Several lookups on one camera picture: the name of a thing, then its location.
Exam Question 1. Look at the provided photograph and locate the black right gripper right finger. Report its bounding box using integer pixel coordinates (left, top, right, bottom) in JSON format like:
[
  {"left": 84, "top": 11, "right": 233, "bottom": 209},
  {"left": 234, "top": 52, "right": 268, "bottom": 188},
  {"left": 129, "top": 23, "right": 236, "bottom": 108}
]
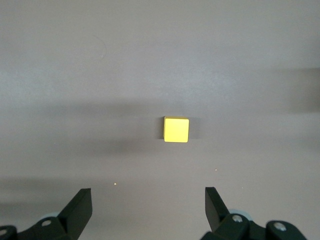
[{"left": 203, "top": 186, "right": 266, "bottom": 240}]

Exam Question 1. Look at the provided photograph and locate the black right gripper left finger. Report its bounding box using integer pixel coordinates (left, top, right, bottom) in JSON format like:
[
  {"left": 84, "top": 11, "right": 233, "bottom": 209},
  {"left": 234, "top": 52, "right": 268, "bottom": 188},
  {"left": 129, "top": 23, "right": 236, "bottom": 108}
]
[{"left": 17, "top": 188, "right": 93, "bottom": 240}]

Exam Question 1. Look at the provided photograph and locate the yellow wooden block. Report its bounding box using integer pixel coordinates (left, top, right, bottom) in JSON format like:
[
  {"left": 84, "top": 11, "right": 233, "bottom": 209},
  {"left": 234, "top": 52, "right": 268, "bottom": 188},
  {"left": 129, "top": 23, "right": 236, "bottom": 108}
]
[{"left": 163, "top": 115, "right": 190, "bottom": 144}]

